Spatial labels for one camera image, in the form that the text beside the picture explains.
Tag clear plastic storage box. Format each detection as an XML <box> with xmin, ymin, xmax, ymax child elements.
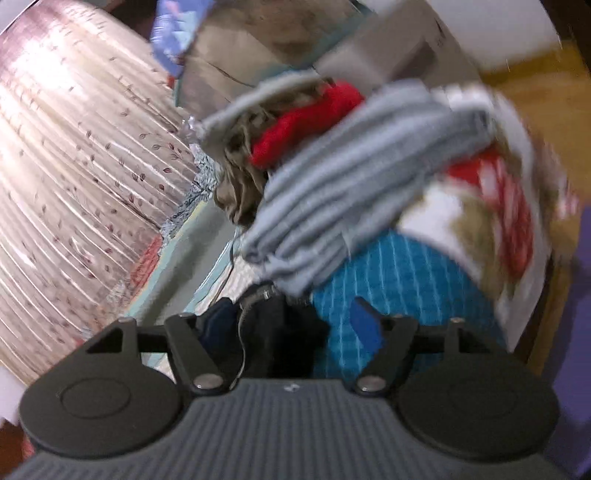
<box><xmin>174</xmin><ymin>0</ymin><xmax>462</xmax><ymax>121</ymax></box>

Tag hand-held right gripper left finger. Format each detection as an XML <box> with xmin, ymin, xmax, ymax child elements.
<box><xmin>84</xmin><ymin>296</ymin><xmax>235</xmax><ymax>397</ymax></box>

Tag beige leaf print curtain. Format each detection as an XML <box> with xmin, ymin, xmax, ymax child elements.
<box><xmin>0</xmin><ymin>4</ymin><xmax>218</xmax><ymax>386</ymax></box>

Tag black pants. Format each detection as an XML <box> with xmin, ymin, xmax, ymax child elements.
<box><xmin>238</xmin><ymin>284</ymin><xmax>331</xmax><ymax>381</ymax></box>

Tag white red printed cloth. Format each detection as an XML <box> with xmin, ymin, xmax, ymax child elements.
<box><xmin>396</xmin><ymin>87</ymin><xmax>580</xmax><ymax>343</ymax></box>

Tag grey garment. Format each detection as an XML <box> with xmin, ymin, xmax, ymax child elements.
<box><xmin>198</xmin><ymin>76</ymin><xmax>505</xmax><ymax>297</ymax></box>

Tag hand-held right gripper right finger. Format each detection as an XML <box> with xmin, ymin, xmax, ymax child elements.
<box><xmin>349</xmin><ymin>296</ymin><xmax>496</xmax><ymax>397</ymax></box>

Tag olive crumpled garment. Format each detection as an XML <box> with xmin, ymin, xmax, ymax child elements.
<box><xmin>215</xmin><ymin>88</ymin><xmax>335</xmax><ymax>228</ymax></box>

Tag purple cloth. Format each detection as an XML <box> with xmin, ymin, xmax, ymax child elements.
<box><xmin>549</xmin><ymin>256</ymin><xmax>591</xmax><ymax>480</ymax></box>

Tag patterned teal beige bedspread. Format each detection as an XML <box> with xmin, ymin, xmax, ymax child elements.
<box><xmin>106</xmin><ymin>198</ymin><xmax>513</xmax><ymax>384</ymax></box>

